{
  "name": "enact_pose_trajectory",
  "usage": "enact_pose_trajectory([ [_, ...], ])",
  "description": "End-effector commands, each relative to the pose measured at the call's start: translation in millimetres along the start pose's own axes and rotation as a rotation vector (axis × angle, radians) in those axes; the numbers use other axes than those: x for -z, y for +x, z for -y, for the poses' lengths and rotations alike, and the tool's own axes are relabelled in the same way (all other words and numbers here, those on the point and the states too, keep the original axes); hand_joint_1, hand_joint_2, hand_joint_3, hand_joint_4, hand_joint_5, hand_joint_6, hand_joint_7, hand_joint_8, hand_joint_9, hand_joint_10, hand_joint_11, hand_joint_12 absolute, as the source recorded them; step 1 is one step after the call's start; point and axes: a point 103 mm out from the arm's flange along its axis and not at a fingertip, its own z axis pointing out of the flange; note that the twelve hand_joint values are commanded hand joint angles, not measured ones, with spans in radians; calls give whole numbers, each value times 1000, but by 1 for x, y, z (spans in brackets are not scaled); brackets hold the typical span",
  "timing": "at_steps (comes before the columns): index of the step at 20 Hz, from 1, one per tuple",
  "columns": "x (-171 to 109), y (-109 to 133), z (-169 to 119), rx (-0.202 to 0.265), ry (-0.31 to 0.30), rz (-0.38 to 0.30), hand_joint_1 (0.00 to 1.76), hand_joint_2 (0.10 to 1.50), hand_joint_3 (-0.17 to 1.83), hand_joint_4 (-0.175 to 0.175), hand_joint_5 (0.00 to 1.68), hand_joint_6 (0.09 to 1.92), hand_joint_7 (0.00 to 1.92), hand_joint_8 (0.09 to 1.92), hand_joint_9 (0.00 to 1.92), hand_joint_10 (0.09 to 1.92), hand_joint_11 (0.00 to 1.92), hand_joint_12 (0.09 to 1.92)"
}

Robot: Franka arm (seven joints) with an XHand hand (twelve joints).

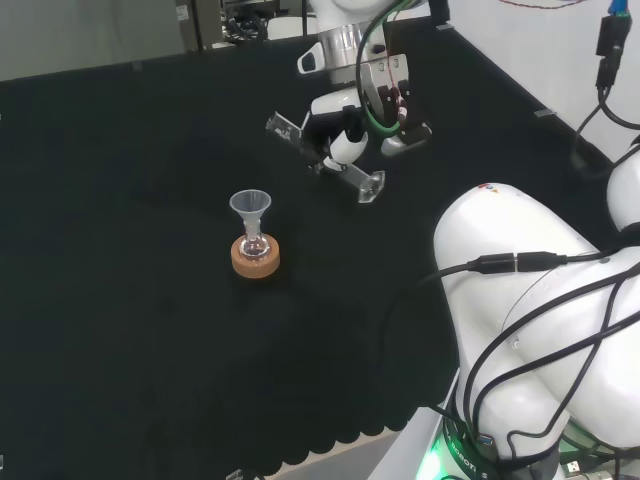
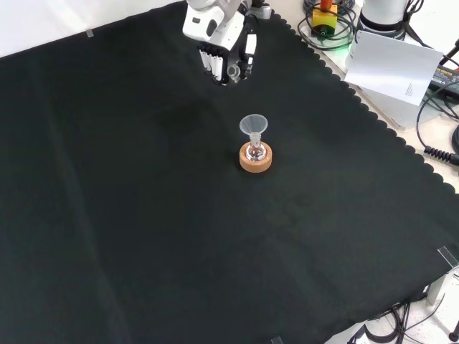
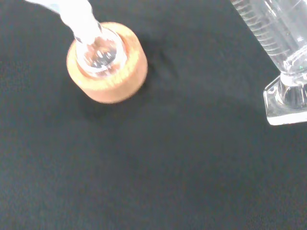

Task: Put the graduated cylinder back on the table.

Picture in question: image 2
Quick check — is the cork ring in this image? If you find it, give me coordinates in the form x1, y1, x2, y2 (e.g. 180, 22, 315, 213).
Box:
239, 141, 273, 174

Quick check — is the black table cloth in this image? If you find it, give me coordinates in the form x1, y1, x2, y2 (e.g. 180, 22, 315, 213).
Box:
0, 0, 459, 344

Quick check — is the black power adapter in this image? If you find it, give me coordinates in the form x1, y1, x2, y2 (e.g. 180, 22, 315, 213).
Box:
428, 66, 459, 96

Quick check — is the black tripod leg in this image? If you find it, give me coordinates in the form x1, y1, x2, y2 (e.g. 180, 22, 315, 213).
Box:
438, 38, 459, 70

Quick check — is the black cable loop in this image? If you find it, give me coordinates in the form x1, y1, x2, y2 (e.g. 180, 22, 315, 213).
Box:
297, 0, 358, 50

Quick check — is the yellow stop button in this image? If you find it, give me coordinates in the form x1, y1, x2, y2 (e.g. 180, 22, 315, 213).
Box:
311, 0, 339, 38

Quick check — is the clear glass graduated cylinder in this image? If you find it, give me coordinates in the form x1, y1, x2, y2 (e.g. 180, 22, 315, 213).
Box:
226, 65, 242, 85

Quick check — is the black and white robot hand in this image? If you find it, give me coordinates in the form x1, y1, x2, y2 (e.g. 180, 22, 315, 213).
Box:
182, 5, 259, 87

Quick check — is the black floor cable bundle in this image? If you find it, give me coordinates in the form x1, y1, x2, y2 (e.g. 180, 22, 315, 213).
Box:
346, 297, 459, 344

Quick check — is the pale board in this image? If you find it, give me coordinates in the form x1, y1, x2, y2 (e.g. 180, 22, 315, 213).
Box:
343, 30, 445, 107

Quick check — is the clear plastic funnel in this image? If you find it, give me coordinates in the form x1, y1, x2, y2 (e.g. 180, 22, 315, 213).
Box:
239, 113, 269, 145

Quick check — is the black coiled cable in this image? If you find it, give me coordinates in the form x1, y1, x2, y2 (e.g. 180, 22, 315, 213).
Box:
415, 89, 459, 166

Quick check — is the clear round-bottom flask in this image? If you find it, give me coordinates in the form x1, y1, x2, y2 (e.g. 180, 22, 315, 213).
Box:
245, 132, 267, 163

